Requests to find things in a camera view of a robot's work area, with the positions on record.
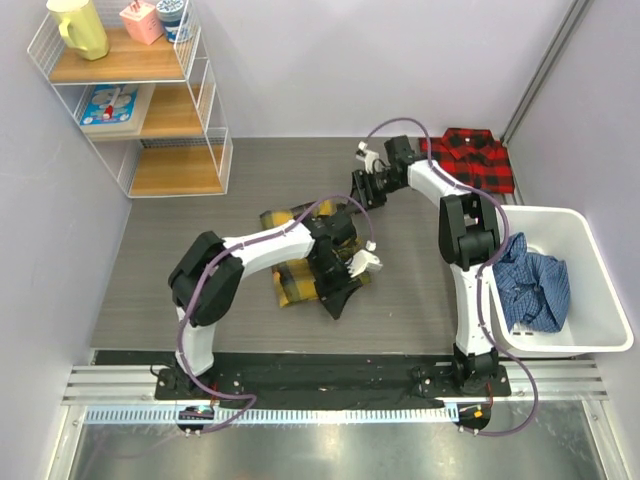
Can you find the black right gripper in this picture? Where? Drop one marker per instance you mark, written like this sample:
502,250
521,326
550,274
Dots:
366,198

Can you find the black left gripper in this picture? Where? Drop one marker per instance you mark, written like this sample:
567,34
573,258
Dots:
333,294

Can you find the yellow plaid long sleeve shirt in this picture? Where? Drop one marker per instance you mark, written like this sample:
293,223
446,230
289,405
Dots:
293,280

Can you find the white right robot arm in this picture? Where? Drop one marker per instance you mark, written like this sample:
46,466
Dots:
468,237

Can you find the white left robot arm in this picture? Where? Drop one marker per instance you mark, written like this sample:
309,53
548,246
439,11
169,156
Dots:
205,281

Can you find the red plaid folded shirt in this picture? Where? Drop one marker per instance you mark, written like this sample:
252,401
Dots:
476,158

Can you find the blue checked shirt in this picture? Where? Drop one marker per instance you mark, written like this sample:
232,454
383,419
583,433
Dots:
533,288

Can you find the blue white patterned cup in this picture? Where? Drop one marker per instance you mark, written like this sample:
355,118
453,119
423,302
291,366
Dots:
173,17

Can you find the blue white book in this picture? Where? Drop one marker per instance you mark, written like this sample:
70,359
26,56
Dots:
115,109

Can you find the white plastic bin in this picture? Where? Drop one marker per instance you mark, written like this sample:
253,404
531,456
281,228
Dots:
596,321

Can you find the pink box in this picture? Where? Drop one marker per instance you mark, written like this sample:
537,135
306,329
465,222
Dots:
141,22

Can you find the yellow pitcher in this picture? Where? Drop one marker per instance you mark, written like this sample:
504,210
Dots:
80,27

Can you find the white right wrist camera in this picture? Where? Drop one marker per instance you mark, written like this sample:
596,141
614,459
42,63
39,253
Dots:
367,156

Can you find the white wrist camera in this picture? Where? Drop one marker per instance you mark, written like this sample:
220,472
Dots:
367,156
364,260

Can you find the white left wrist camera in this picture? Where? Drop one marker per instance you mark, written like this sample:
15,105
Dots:
364,260

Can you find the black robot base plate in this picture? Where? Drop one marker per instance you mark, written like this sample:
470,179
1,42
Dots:
342,382

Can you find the white wire wooden shelf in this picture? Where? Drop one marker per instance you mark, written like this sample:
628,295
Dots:
185,147

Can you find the aluminium rail frame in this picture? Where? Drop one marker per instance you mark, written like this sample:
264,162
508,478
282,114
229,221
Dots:
133,415

